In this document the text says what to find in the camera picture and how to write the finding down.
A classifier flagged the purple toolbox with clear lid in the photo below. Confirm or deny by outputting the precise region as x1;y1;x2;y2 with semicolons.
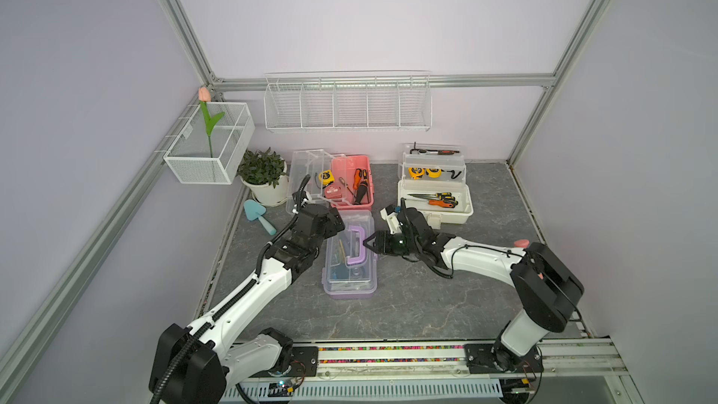
322;211;378;300

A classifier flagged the yellow tape measure pair left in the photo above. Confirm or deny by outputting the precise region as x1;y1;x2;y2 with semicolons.
408;166;426;180

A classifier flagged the orange handled screwdriver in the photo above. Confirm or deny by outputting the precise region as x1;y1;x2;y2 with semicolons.
427;198;458;209

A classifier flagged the yellow tape measure pair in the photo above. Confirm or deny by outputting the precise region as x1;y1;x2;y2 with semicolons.
408;166;426;180
426;168;443;179

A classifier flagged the pink toolbox with clear lid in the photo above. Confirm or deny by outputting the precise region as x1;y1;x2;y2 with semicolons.
285;150;374;214

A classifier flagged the pink tape measure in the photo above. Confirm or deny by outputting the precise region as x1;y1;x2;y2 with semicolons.
323;183;344;200

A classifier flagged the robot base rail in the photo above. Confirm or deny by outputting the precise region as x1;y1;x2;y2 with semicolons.
148;337;635;404

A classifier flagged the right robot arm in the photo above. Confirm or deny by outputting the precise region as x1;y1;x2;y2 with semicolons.
363;206;584;373

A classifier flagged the yellow tape measure pair right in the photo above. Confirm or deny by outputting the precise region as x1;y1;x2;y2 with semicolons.
426;168;443;179

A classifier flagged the white wire side basket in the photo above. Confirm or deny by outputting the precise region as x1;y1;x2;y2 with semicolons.
164;102;255;185

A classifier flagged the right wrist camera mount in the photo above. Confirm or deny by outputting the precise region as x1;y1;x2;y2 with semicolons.
380;206;401;234

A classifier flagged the yellow black small screwdriver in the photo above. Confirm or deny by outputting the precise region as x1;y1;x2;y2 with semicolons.
409;193;456;200

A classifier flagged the white plastic flower pot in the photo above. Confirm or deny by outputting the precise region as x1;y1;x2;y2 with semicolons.
241;175;290;207

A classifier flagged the white toolbox with clear lid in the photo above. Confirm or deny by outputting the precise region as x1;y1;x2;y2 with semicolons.
398;142;474;229

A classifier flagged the green potted plant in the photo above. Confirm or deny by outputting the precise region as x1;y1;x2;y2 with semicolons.
237;148;286;187

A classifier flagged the white wire wall shelf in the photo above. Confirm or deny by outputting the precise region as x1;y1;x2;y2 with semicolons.
264;70;433;133

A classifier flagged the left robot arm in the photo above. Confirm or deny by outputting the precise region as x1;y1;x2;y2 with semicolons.
149;176;345;403

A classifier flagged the red black tool in lid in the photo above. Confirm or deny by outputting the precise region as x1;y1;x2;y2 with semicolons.
409;148;461;156

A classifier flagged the artificial pink tulip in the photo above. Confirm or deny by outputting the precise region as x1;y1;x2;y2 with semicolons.
198;87;224;157

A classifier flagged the teal garden trowel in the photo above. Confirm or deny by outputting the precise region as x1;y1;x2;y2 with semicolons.
243;199;277;236

